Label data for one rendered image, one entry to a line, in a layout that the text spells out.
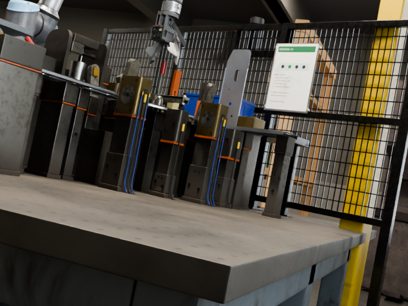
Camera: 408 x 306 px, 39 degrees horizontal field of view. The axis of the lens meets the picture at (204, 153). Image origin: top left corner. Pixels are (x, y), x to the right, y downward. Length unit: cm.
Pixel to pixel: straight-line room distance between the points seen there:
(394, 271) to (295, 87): 384
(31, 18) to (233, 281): 188
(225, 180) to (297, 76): 71
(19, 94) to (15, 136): 10
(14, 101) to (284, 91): 141
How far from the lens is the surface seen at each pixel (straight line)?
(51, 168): 176
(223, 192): 206
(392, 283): 617
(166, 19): 229
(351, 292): 240
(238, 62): 241
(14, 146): 150
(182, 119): 189
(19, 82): 150
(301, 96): 254
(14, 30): 207
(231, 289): 61
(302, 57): 259
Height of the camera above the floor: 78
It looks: 3 degrees up
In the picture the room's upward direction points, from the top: 11 degrees clockwise
